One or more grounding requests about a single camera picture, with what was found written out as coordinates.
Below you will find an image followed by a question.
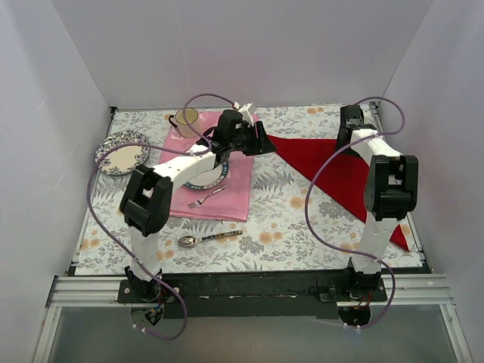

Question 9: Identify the patterned handle spoon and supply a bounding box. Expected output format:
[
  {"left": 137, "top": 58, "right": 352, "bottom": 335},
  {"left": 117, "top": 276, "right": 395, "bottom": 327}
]
[{"left": 178, "top": 230, "right": 243, "bottom": 248}]

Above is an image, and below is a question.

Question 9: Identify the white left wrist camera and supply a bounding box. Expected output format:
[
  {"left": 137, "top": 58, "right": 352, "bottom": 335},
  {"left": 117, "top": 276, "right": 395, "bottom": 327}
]
[{"left": 237, "top": 103, "right": 256, "bottom": 127}]

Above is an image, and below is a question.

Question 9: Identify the blue floral plate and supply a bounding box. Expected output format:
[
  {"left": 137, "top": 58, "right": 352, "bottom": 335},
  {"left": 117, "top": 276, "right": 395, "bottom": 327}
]
[{"left": 95, "top": 130, "right": 150, "bottom": 176}]

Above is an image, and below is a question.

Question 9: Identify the cream enamel mug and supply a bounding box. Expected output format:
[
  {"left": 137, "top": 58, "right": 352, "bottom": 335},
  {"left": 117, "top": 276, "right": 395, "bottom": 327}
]
[{"left": 168, "top": 107, "right": 201, "bottom": 138}]

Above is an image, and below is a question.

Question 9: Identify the silver fork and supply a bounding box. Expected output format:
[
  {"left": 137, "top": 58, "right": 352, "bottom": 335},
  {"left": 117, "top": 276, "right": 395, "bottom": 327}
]
[{"left": 188, "top": 185, "right": 228, "bottom": 209}]

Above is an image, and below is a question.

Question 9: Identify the pink cloth placemat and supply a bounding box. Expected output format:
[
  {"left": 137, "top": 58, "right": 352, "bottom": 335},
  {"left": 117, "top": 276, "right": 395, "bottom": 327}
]
[{"left": 163, "top": 111, "right": 254, "bottom": 222}]

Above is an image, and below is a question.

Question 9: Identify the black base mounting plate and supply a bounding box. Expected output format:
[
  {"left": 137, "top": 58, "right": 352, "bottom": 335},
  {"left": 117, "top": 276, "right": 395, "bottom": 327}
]
[{"left": 117, "top": 268, "right": 387, "bottom": 319}]

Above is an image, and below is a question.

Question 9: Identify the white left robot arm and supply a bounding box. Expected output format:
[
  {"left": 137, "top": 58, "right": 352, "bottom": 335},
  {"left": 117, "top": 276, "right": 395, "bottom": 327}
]
[{"left": 119, "top": 110, "right": 276, "bottom": 303}]

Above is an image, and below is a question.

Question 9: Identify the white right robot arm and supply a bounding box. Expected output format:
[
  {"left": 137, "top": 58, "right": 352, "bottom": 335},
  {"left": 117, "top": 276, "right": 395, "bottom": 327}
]
[{"left": 336, "top": 104, "right": 418, "bottom": 301}]

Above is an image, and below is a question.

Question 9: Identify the red cloth napkin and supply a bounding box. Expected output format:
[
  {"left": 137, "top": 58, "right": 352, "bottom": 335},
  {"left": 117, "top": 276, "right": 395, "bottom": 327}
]
[{"left": 264, "top": 135, "right": 413, "bottom": 253}]

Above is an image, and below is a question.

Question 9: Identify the green rimmed white plate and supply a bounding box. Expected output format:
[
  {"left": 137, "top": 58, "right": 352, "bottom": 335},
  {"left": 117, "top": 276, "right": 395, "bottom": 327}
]
[{"left": 184, "top": 161, "right": 230, "bottom": 191}]

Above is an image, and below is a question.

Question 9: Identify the aluminium frame rail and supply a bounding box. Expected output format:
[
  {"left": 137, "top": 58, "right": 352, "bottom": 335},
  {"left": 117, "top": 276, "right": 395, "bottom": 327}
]
[{"left": 45, "top": 271, "right": 472, "bottom": 362}]

